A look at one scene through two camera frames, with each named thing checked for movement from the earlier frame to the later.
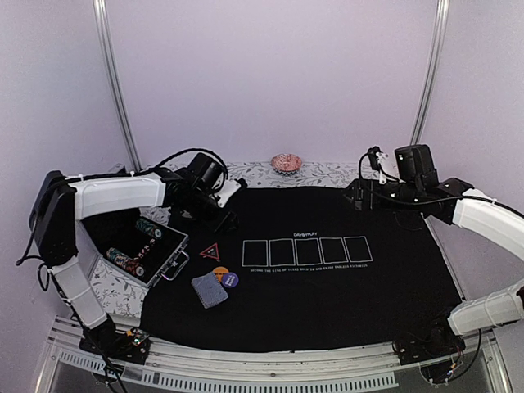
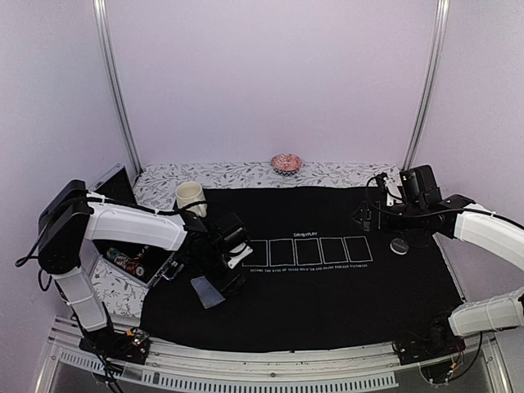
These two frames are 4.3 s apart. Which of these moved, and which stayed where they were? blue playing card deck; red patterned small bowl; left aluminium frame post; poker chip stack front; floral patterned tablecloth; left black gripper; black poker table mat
Moved: left black gripper
Stayed: red patterned small bowl; floral patterned tablecloth; poker chip stack front; left aluminium frame post; blue playing card deck; black poker table mat
